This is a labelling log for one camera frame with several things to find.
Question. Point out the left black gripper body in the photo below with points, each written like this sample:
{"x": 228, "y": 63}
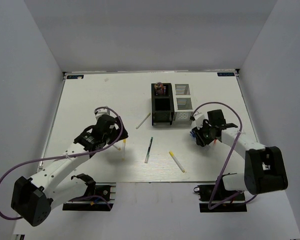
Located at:
{"x": 109, "y": 136}

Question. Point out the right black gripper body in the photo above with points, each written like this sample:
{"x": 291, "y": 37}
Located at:
{"x": 208, "y": 133}

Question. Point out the white pen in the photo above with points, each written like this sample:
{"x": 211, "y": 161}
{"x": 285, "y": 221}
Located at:
{"x": 143, "y": 120}

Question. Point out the pink tube of crayons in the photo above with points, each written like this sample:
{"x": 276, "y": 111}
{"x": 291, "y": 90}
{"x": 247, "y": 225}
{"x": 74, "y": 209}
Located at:
{"x": 159, "y": 89}

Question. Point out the blue cap spray bottle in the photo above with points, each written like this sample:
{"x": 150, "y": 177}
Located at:
{"x": 192, "y": 135}

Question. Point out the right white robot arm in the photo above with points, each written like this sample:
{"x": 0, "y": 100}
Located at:
{"x": 264, "y": 169}

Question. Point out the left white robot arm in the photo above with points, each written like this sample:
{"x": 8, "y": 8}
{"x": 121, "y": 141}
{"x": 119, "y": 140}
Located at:
{"x": 35, "y": 197}

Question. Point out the yellow cap marker upright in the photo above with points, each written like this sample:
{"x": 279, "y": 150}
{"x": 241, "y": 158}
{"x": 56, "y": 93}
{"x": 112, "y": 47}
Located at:
{"x": 123, "y": 149}

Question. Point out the green gel pen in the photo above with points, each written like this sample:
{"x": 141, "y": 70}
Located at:
{"x": 148, "y": 151}

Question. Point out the yellow cap marker right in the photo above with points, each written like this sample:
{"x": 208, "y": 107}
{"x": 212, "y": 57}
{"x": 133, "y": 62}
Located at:
{"x": 176, "y": 161}

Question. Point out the white mesh organizer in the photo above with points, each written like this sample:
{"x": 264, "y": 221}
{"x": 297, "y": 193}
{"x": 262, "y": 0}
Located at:
{"x": 184, "y": 103}

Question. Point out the black mesh organizer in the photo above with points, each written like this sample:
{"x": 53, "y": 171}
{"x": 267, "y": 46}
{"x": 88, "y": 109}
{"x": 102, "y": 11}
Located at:
{"x": 162, "y": 105}

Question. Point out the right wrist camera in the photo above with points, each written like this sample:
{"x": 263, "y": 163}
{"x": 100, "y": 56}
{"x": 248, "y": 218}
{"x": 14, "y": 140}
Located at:
{"x": 197, "y": 119}

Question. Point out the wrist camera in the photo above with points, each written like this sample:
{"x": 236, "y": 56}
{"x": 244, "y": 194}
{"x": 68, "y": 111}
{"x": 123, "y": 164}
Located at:
{"x": 197, "y": 119}
{"x": 99, "y": 111}

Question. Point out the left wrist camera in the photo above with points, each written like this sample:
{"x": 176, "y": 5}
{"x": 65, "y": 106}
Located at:
{"x": 99, "y": 111}

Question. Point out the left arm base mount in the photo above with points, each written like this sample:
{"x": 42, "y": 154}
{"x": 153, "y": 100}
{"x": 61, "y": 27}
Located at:
{"x": 97, "y": 197}

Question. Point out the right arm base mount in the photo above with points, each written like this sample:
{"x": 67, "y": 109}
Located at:
{"x": 233, "y": 205}

